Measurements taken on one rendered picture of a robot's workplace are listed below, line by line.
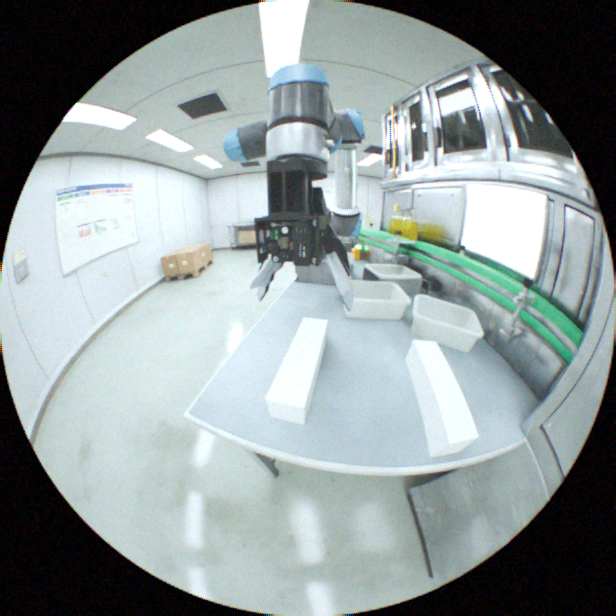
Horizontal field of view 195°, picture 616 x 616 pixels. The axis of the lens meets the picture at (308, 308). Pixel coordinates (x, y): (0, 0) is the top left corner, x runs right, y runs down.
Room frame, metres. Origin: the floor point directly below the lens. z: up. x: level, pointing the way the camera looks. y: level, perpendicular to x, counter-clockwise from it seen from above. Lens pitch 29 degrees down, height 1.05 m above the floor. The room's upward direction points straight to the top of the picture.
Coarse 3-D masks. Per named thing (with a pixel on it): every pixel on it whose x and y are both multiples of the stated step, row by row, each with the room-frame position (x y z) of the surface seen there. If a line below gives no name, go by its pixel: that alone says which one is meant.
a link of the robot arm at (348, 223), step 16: (336, 112) 0.61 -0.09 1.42; (352, 112) 0.60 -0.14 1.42; (352, 128) 0.61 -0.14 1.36; (352, 144) 0.64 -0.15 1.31; (336, 160) 0.70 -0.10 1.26; (352, 160) 0.68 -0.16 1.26; (336, 176) 0.73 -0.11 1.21; (352, 176) 0.70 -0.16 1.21; (336, 192) 0.76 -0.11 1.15; (352, 192) 0.73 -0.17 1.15; (336, 208) 0.78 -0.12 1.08; (352, 208) 0.76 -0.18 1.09; (336, 224) 0.79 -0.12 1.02; (352, 224) 0.77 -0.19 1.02
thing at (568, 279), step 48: (432, 96) 0.96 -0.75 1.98; (480, 96) 0.58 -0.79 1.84; (528, 96) 0.27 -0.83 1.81; (384, 144) 1.63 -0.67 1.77; (432, 144) 1.00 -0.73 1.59; (480, 144) 0.66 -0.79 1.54; (528, 144) 0.37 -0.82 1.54; (384, 192) 1.63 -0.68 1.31; (576, 192) 0.15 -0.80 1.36; (432, 240) 0.96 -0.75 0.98; (576, 240) 0.16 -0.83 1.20; (576, 288) 0.12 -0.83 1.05
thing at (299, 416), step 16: (304, 320) 0.37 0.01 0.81; (320, 320) 0.37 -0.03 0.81; (304, 336) 0.30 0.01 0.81; (320, 336) 0.30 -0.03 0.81; (288, 352) 0.25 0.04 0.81; (304, 352) 0.25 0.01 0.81; (320, 352) 0.27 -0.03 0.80; (288, 368) 0.21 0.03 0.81; (304, 368) 0.21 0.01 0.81; (272, 384) 0.18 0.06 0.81; (288, 384) 0.18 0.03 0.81; (304, 384) 0.18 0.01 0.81; (272, 400) 0.14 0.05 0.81; (288, 400) 0.15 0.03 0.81; (304, 400) 0.15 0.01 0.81; (272, 416) 0.15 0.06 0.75; (288, 416) 0.14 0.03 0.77; (304, 416) 0.13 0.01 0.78
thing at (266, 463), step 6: (246, 450) 0.15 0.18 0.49; (252, 456) 0.15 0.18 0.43; (258, 456) 0.15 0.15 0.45; (264, 456) 0.17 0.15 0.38; (258, 462) 0.15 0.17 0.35; (264, 462) 0.15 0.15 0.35; (270, 462) 0.17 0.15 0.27; (264, 468) 0.15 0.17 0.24; (270, 468) 0.15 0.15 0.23; (276, 468) 0.18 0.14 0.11; (270, 474) 0.15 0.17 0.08; (276, 474) 0.16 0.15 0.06
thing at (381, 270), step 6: (366, 264) 0.79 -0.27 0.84; (372, 264) 0.79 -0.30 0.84; (378, 264) 0.80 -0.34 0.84; (384, 264) 0.80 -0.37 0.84; (390, 264) 0.81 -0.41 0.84; (372, 270) 0.70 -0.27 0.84; (378, 270) 0.79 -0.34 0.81; (384, 270) 0.80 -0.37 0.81; (390, 270) 0.80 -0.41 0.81; (396, 270) 0.81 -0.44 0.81; (402, 270) 0.80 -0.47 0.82; (408, 270) 0.75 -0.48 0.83; (378, 276) 0.66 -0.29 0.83; (384, 276) 0.63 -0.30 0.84; (390, 276) 0.63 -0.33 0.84; (396, 276) 0.64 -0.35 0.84; (402, 276) 0.64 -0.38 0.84; (408, 276) 0.64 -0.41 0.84; (414, 276) 0.65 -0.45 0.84; (420, 276) 0.65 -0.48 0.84
